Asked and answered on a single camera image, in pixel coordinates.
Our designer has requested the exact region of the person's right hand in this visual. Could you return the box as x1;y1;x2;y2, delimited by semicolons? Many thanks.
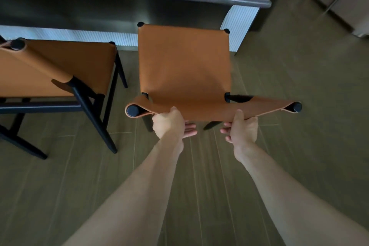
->
220;109;259;163

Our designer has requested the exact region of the person's left forearm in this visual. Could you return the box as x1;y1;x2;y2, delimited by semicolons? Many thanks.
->
62;136;185;246

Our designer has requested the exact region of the person's left hand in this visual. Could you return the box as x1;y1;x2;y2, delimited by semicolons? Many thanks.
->
152;106;198;154

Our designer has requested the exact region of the person's right forearm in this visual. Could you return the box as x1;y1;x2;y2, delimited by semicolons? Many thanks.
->
238;145;369;246

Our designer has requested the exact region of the brown leather black-frame chair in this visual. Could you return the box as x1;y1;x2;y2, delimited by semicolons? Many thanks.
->
125;22;303;133
0;35;128;160

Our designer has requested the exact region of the dark brown table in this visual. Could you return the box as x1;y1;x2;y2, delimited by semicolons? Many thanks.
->
0;0;272;53

